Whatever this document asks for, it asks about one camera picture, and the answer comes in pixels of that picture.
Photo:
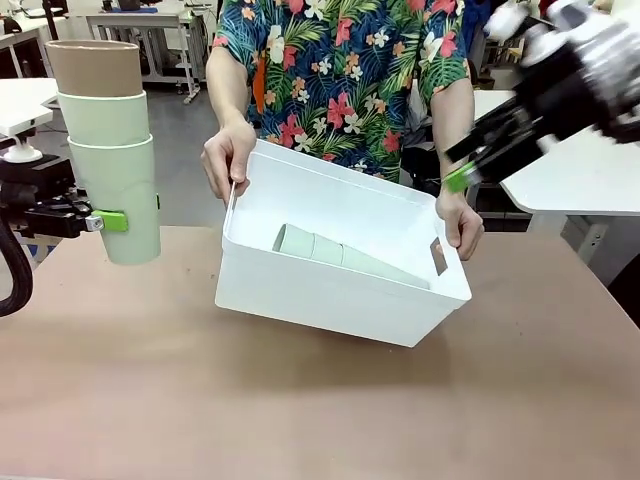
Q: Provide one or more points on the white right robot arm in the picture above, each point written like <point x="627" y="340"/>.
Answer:
<point x="575" y="20"/>

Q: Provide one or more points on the white background desk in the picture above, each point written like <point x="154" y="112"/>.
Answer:
<point x="25" y="35"/>

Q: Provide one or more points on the person's right forearm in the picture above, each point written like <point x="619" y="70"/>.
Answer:
<point x="227" y="90"/>

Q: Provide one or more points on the person's left forearm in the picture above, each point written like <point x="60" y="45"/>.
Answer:
<point x="452" y="135"/>

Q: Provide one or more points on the white side table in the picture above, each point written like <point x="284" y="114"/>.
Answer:
<point x="575" y="180"/>

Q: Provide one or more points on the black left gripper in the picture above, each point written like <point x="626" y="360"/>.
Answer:
<point x="55" y="217"/>

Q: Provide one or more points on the white plastic basket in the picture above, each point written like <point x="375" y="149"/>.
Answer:
<point x="325" y="310"/>

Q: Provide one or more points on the person's right hand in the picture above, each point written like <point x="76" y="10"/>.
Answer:
<point x="227" y="160"/>

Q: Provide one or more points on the person's left hand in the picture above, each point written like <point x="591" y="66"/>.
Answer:
<point x="462" y="225"/>

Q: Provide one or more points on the black wrist mount block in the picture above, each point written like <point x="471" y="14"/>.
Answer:
<point x="35" y="175"/>

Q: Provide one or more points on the black slanted pole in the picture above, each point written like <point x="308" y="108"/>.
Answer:
<point x="50" y="20"/>

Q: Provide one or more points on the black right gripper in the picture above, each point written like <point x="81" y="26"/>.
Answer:
<point x="570" y="100"/>

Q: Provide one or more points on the white rounded desk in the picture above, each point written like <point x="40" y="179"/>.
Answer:
<point x="25" y="100"/>

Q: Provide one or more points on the grey framed lab desk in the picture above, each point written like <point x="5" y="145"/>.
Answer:
<point x="135" y="20"/>

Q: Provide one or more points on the person in floral shirt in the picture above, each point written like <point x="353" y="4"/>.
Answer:
<point x="350" y="75"/>

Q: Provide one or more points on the brown tall cup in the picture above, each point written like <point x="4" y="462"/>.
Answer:
<point x="92" y="75"/>

